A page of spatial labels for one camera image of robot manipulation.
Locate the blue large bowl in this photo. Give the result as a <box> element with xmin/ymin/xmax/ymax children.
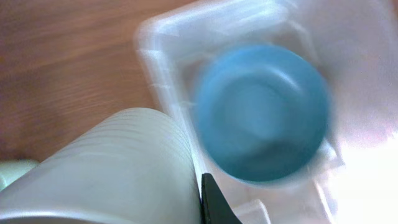
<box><xmin>193</xmin><ymin>45</ymin><xmax>330</xmax><ymax>183</ymax></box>

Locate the mint green cup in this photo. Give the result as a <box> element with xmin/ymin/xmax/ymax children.
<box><xmin>1</xmin><ymin>160</ymin><xmax>39</xmax><ymax>190</ymax></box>

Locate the clear plastic storage bin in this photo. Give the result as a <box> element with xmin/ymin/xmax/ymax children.
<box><xmin>137</xmin><ymin>0</ymin><xmax>397</xmax><ymax>223</ymax></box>

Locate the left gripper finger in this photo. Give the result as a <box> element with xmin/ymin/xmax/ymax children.
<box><xmin>201</xmin><ymin>173</ymin><xmax>242</xmax><ymax>224</ymax></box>

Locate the grey cup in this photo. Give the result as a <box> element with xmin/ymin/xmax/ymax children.
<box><xmin>1</xmin><ymin>108</ymin><xmax>202</xmax><ymax>223</ymax></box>

